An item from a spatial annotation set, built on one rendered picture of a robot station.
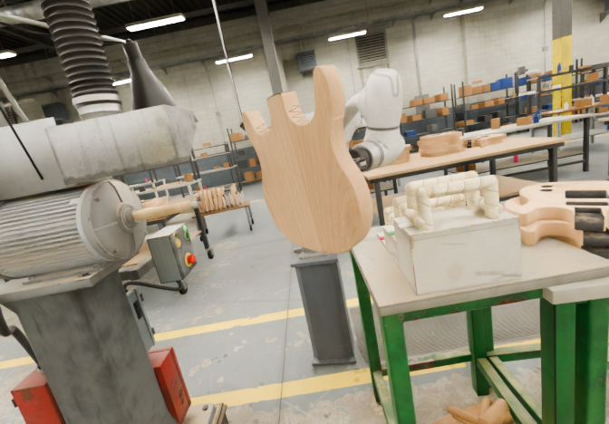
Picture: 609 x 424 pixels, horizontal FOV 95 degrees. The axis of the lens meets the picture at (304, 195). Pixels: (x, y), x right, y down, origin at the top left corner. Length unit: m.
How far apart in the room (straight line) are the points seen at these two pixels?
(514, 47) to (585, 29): 2.79
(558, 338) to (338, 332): 1.12
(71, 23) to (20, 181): 0.46
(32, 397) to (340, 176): 1.21
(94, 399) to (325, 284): 1.08
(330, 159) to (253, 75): 11.70
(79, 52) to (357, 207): 0.75
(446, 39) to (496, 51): 2.06
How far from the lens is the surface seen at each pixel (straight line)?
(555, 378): 1.20
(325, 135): 0.58
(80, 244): 1.01
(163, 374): 1.45
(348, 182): 0.57
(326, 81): 0.56
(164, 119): 0.77
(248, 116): 0.79
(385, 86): 0.88
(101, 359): 1.20
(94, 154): 0.87
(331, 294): 1.73
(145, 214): 1.00
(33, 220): 1.07
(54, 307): 1.17
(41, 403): 1.40
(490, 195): 0.83
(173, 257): 1.25
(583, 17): 16.73
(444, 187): 0.77
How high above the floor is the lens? 1.39
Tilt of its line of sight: 12 degrees down
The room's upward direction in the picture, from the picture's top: 11 degrees counter-clockwise
